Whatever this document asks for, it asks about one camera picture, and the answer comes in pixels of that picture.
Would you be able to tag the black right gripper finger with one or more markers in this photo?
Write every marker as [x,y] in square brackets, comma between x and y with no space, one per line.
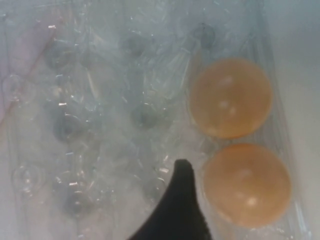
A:
[180,212]

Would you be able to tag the beige egg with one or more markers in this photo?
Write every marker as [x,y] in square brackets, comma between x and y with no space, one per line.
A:
[247,185]
[230,97]

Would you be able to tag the clear plastic egg box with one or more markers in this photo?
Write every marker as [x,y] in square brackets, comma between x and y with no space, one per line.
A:
[112,87]

